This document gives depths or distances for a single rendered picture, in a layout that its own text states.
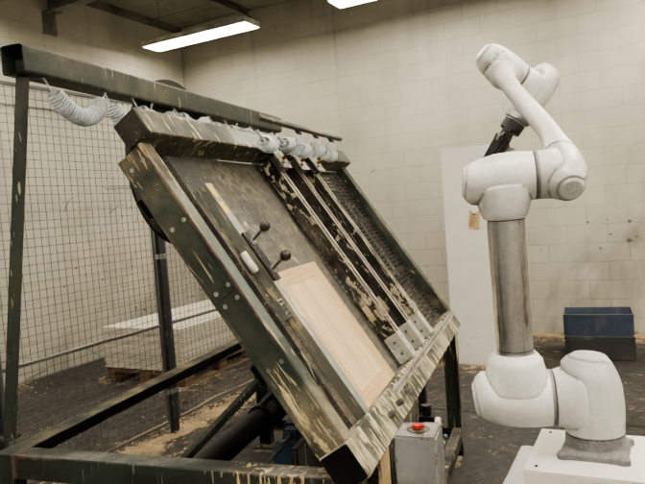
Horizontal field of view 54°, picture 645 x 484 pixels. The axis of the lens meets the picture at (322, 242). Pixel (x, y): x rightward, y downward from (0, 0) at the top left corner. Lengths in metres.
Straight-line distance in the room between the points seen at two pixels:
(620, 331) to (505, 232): 4.66
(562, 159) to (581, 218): 5.52
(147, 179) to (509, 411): 1.27
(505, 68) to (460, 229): 4.01
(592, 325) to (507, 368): 4.55
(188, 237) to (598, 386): 1.23
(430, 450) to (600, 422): 0.45
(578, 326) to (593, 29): 3.10
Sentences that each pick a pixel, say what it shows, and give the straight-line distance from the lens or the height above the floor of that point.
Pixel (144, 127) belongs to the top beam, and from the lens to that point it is 2.05.
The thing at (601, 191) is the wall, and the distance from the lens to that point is 7.25.
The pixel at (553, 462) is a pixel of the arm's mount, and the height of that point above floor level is 0.85.
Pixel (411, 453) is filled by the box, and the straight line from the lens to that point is 1.85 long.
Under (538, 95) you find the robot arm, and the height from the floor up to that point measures 1.90.
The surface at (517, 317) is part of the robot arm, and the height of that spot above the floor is 1.25.
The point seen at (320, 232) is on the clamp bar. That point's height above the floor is 1.47.
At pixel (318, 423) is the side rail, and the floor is 0.96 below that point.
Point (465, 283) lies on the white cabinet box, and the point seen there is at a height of 0.77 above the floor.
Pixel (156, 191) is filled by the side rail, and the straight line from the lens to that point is 2.02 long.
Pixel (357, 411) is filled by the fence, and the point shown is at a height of 0.91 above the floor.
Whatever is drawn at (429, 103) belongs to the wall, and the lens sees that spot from 7.66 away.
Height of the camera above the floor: 1.58
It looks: 3 degrees down
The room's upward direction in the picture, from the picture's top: 4 degrees counter-clockwise
